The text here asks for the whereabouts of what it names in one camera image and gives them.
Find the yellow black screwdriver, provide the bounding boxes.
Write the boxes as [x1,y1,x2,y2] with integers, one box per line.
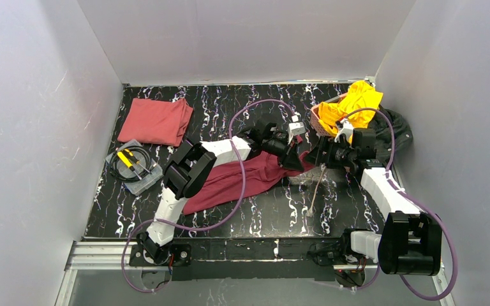
[117,151,141,179]
[123,149,147,171]

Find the purple cable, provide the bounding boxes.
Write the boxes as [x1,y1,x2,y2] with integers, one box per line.
[121,99,299,295]
[338,107,459,302]

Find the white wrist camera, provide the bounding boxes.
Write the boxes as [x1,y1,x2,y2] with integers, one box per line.
[287,114,306,144]
[334,118,354,145]

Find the yellow garment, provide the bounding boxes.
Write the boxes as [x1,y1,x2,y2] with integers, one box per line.
[318,80,383,133]

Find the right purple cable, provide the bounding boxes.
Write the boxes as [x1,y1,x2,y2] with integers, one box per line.
[338,107,459,302]

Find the clear plastic case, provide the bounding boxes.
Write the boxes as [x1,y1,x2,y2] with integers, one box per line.
[105,139,163,196]

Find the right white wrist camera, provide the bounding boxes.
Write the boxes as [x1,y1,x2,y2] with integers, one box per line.
[334,118,354,145]

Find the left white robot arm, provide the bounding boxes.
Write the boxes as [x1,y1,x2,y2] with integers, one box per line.
[136,120,305,265]

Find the black garment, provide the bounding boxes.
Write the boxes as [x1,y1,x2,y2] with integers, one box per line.
[368,106,413,164]

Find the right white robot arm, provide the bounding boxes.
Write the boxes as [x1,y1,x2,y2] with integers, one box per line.
[305,128,442,276]

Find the pink laundry basket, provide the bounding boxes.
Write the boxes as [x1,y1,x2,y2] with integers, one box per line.
[309,93,347,136]

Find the coral pink t-shirt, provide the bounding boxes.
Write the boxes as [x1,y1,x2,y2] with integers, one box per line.
[117,98,193,147]

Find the coiled black cable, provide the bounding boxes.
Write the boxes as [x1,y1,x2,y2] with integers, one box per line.
[109,146,152,183]

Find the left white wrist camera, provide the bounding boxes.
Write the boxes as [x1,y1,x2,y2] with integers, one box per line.
[287,114,306,144]

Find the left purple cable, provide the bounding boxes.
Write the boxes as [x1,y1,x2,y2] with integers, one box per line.
[121,99,299,295]

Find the maroon garment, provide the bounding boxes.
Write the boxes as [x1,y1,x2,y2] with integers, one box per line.
[182,152,315,215]

